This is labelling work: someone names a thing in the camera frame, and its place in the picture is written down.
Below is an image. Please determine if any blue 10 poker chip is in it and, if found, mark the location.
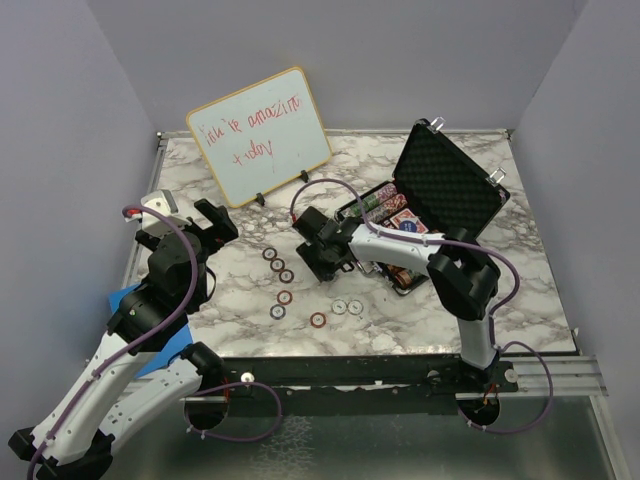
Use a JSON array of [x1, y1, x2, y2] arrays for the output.
[[269, 304, 286, 320]]

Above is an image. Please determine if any blue small blind button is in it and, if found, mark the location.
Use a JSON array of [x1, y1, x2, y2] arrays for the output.
[[400, 221, 417, 232]]

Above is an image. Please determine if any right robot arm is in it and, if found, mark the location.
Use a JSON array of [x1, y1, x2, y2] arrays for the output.
[[293, 207, 500, 391]]

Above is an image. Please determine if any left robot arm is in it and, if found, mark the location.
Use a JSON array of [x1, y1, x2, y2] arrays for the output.
[[9, 193, 238, 479]]

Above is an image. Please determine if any white 1 poker chip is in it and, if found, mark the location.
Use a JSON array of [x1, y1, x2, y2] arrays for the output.
[[331, 299, 348, 315], [347, 300, 364, 315]]

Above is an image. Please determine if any red 5 poker chip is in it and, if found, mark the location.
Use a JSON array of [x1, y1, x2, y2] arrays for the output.
[[276, 290, 293, 306], [309, 312, 327, 328]]

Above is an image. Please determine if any red playing card deck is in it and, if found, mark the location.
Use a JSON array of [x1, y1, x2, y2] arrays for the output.
[[390, 208, 428, 234]]

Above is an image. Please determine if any blue plastic box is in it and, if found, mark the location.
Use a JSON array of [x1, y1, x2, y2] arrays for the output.
[[108, 281, 193, 379]]

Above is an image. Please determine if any black poker chip case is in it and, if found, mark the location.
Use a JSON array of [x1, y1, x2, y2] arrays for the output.
[[335, 117, 512, 296]]

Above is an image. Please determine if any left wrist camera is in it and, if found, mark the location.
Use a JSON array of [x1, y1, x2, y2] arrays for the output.
[[124, 189, 187, 238]]

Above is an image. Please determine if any white whiteboard yellow frame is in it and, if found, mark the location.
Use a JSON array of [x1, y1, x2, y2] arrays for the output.
[[186, 66, 332, 208]]

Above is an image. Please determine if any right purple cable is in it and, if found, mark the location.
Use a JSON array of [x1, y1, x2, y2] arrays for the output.
[[291, 178, 555, 434]]

